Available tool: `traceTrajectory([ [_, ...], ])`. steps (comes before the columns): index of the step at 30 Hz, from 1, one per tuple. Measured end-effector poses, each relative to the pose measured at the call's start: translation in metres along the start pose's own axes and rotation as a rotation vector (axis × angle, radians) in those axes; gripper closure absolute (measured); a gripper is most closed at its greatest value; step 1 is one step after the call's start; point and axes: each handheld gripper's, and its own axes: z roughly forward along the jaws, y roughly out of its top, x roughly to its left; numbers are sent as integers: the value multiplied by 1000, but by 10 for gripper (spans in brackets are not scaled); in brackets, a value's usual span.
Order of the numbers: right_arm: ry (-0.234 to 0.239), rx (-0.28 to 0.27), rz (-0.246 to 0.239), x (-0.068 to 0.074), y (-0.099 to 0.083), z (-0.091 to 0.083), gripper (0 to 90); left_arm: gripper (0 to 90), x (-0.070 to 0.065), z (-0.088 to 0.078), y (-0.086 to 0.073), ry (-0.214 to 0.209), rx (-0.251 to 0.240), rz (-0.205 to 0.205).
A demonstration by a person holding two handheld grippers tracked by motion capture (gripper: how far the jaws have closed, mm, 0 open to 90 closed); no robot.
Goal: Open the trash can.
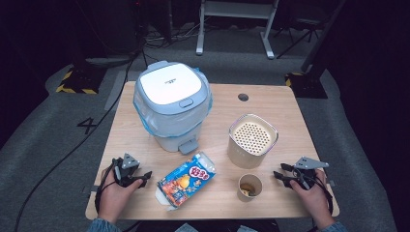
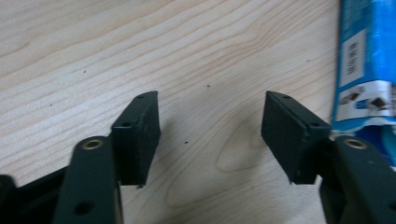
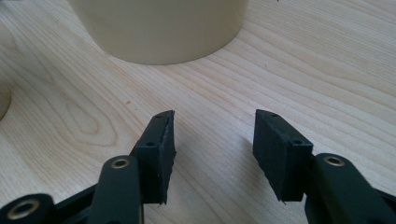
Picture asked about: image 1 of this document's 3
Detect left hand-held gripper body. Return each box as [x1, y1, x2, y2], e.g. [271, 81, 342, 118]
[112, 153, 143, 188]

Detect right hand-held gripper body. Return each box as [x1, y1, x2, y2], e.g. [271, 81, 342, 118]
[291, 157, 330, 189]

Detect wet brown tea dregs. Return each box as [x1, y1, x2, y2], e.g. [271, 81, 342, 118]
[240, 183, 256, 196]

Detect blue snack box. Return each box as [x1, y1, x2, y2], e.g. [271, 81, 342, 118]
[155, 151, 217, 212]

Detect brown paper cup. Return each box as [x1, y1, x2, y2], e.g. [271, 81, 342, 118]
[237, 173, 263, 203]

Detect beige container with perforated strainer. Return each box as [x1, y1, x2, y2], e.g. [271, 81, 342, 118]
[226, 113, 279, 170]

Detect white pedal trash bin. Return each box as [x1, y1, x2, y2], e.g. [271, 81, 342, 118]
[132, 60, 214, 156]

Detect person's right hand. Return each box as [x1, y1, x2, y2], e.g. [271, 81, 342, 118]
[288, 169, 335, 226]

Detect person's left hand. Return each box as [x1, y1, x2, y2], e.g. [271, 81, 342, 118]
[97, 168, 144, 223]

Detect clear blue-edged bin liner bag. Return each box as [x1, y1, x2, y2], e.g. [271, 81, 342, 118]
[132, 67, 214, 138]

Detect person's lap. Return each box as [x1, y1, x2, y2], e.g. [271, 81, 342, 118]
[122, 219, 282, 232]

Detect black yellow striped base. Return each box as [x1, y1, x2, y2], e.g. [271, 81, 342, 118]
[55, 65, 108, 96]
[284, 72, 329, 100]

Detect black slanted pole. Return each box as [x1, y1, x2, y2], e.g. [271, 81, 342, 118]
[301, 0, 348, 73]

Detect black tripod stand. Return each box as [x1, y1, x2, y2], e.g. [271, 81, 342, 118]
[276, 17, 325, 60]

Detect right hand-held gripper black cable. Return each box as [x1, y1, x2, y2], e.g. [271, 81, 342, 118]
[298, 168, 335, 232]

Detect hand-held gripper black cable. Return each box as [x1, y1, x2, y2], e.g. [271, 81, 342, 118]
[94, 158, 118, 215]
[298, 168, 335, 232]

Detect left hand-held gripper black cable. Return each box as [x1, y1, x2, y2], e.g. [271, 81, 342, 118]
[94, 158, 118, 215]

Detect long black floor cable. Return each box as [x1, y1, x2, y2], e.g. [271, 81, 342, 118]
[14, 54, 138, 232]

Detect grey floor cable cover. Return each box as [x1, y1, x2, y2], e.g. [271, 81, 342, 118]
[103, 70, 131, 112]

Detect bundle of floor cables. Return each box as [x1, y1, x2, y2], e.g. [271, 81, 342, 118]
[144, 17, 202, 50]

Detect white desk frame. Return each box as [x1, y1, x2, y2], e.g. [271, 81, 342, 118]
[195, 0, 280, 60]

